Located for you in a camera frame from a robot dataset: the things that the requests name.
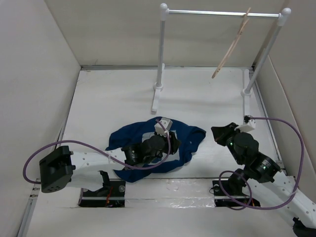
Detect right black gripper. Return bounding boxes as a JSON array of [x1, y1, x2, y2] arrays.
[[211, 121, 243, 164]]

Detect blue t shirt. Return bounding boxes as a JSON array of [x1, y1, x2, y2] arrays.
[[106, 117, 206, 183]]

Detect beige wooden hanger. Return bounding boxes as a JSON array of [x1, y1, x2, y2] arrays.
[[211, 7, 251, 79]]

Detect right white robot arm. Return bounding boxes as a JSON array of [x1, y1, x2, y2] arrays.
[[211, 122, 316, 237]]

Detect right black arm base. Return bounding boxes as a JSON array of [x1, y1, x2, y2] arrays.
[[209, 168, 261, 210]]

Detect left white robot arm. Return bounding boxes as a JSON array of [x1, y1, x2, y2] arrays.
[[39, 132, 181, 196]]

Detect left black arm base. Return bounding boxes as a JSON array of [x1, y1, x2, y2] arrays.
[[78, 171, 126, 208]]

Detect white clothes rack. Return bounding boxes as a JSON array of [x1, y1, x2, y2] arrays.
[[151, 3, 291, 116]]

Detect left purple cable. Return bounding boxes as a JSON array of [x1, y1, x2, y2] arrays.
[[23, 118, 171, 184]]

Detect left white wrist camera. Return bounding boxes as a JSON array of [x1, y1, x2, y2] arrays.
[[154, 118, 173, 136]]

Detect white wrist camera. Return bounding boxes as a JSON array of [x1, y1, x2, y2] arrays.
[[234, 116, 256, 132], [154, 118, 173, 136]]

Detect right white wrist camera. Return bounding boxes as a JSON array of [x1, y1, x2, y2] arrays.
[[234, 116, 256, 132]]

